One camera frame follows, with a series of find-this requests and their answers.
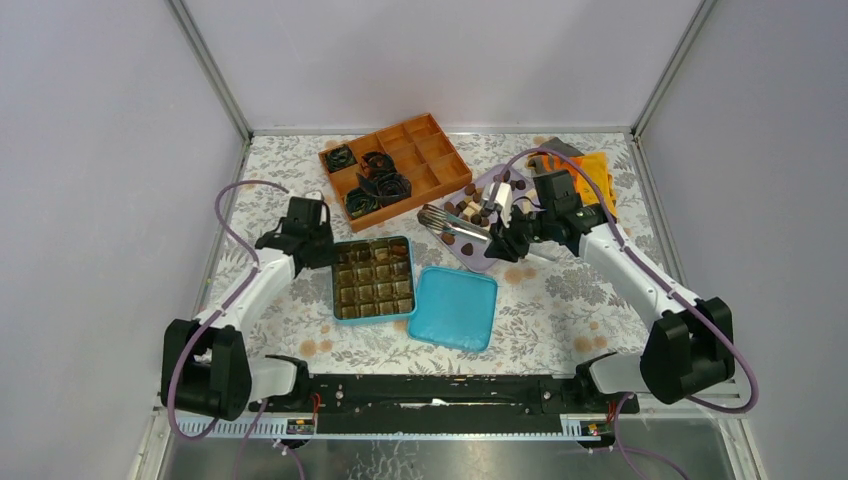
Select rolled dark patterned tie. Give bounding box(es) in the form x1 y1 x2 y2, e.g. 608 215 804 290
356 172 412 206

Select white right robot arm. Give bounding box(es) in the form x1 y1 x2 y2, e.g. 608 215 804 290
483 170 735 412

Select wooden compartment tray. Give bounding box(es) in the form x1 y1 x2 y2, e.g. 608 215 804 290
319 113 472 232

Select rolled dark green tie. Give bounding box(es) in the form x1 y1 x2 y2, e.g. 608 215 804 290
344 187 381 219

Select rolled dark floral tie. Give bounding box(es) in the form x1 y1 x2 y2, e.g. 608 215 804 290
323 144 357 173

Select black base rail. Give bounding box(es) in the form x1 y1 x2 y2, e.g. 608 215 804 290
266 374 640 435

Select metal serving tongs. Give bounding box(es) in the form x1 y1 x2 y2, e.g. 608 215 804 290
417 203 558 263

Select orange grey cloth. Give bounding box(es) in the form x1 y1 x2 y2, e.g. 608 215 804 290
526 137 618 218

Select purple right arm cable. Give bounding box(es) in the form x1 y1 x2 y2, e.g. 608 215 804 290
506 146 761 480

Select teal chocolate box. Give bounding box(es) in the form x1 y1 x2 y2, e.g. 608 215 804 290
331 236 418 326

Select teal box lid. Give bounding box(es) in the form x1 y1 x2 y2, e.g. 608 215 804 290
407 266 498 353

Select pile of assorted chocolates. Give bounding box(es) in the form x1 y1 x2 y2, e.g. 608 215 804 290
439 164 538 231

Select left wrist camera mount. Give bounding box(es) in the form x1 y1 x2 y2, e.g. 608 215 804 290
305 190 331 224

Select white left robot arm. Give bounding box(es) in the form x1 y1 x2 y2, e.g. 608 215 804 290
160 191 336 420

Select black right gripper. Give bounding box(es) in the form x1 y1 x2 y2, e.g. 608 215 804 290
484 202 554 264

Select lavender plastic tray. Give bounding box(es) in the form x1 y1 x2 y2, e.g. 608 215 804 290
434 164 540 273

